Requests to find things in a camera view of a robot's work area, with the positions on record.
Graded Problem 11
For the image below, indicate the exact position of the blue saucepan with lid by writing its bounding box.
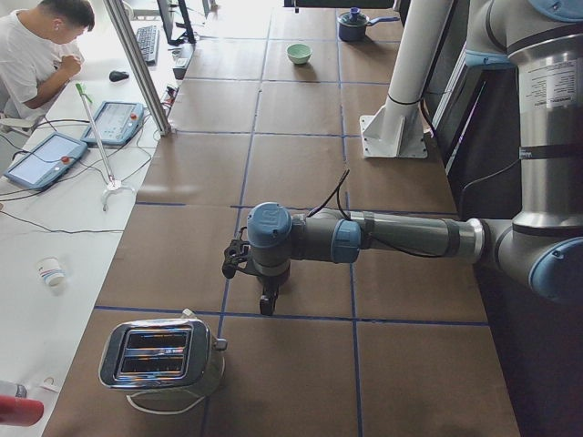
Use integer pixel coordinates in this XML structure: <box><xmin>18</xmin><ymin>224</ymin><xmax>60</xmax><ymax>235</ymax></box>
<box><xmin>337</xmin><ymin>7</ymin><xmax>400</xmax><ymax>42</ymax></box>

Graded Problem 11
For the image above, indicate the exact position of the silver reacher grabber stick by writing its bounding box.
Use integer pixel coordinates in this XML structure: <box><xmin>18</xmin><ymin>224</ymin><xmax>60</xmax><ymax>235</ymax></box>
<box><xmin>75</xmin><ymin>83</ymin><xmax>136</xmax><ymax>212</ymax></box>

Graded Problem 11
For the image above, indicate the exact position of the black keyboard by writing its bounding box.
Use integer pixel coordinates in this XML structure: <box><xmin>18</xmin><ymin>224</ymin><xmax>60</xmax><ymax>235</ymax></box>
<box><xmin>135</xmin><ymin>25</ymin><xmax>159</xmax><ymax>66</ymax></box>

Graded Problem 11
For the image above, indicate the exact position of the silver two-slot toaster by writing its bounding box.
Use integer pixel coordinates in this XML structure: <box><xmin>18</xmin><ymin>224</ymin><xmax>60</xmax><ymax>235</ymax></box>
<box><xmin>98</xmin><ymin>313</ymin><xmax>228</xmax><ymax>401</ymax></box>

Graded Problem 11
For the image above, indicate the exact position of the aluminium frame post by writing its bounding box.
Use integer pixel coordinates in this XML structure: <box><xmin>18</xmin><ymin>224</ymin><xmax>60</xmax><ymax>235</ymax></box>
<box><xmin>104</xmin><ymin>0</ymin><xmax>171</xmax><ymax>137</ymax></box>

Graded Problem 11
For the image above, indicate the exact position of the person in white shirt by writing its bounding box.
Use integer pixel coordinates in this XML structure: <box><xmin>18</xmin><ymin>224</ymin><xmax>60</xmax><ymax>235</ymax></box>
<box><xmin>1</xmin><ymin>0</ymin><xmax>95</xmax><ymax>121</ymax></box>

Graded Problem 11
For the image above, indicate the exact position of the green ceramic bowl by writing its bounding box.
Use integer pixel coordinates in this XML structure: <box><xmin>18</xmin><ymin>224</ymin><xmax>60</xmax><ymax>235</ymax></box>
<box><xmin>286</xmin><ymin>43</ymin><xmax>312</xmax><ymax>66</ymax></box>

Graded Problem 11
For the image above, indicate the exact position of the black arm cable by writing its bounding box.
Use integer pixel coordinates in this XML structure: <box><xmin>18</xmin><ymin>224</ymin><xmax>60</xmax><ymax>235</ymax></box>
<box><xmin>305</xmin><ymin>168</ymin><xmax>445</xmax><ymax>259</ymax></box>

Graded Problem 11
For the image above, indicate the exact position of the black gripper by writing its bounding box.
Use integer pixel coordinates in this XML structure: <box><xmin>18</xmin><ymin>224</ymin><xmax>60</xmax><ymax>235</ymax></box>
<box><xmin>254</xmin><ymin>260</ymin><xmax>291</xmax><ymax>316</ymax></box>

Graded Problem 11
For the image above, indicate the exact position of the blue teach pendant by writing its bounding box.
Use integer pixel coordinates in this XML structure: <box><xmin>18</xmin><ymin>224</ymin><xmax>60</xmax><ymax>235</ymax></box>
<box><xmin>4</xmin><ymin>132</ymin><xmax>87</xmax><ymax>190</ymax></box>
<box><xmin>94</xmin><ymin>101</ymin><xmax>145</xmax><ymax>147</ymax></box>

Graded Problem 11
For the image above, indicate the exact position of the far blue teach pendant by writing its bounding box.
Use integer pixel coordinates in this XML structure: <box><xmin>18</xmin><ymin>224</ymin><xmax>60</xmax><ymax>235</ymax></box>
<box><xmin>94</xmin><ymin>101</ymin><xmax>145</xmax><ymax>147</ymax></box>

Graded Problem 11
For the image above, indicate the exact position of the red cylinder object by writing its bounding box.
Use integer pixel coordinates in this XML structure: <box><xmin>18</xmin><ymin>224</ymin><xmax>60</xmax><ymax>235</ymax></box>
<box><xmin>1</xmin><ymin>395</ymin><xmax>45</xmax><ymax>427</ymax></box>

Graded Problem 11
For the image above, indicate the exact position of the white support column with base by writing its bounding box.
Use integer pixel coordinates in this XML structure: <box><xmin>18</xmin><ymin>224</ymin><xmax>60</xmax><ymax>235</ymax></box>
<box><xmin>360</xmin><ymin>0</ymin><xmax>454</xmax><ymax>158</ymax></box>

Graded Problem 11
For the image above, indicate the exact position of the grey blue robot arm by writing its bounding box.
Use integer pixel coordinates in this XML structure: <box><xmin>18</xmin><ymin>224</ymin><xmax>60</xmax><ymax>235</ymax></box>
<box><xmin>222</xmin><ymin>1</ymin><xmax>582</xmax><ymax>315</ymax></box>

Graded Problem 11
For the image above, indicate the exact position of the near blue teach pendant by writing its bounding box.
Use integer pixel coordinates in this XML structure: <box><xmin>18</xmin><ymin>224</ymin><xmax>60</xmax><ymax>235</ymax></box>
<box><xmin>4</xmin><ymin>132</ymin><xmax>87</xmax><ymax>190</ymax></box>

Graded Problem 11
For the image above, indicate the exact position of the black monitor stand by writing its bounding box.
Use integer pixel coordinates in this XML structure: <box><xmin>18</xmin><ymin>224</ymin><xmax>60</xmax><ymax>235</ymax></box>
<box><xmin>157</xmin><ymin>0</ymin><xmax>197</xmax><ymax>46</ymax></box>

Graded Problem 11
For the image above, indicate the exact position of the white paper cup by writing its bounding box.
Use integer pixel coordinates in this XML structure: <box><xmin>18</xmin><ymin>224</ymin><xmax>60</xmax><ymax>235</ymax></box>
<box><xmin>36</xmin><ymin>257</ymin><xmax>65</xmax><ymax>287</ymax></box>

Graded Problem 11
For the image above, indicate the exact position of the black pendant cable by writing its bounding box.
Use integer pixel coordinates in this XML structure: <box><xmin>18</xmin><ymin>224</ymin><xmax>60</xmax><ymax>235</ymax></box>
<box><xmin>0</xmin><ymin>117</ymin><xmax>154</xmax><ymax>235</ymax></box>

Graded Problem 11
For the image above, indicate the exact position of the black computer mouse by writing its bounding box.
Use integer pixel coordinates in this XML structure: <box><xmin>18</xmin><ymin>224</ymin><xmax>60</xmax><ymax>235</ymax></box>
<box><xmin>108</xmin><ymin>70</ymin><xmax>129</xmax><ymax>83</ymax></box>

